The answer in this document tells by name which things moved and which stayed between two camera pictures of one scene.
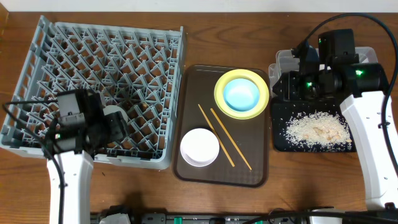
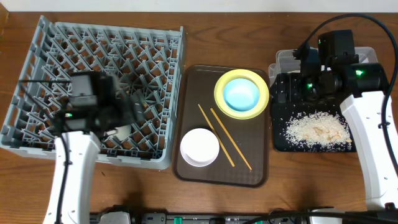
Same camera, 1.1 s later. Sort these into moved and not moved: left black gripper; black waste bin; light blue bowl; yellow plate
Moved: left black gripper
Not moved: yellow plate; light blue bowl; black waste bin
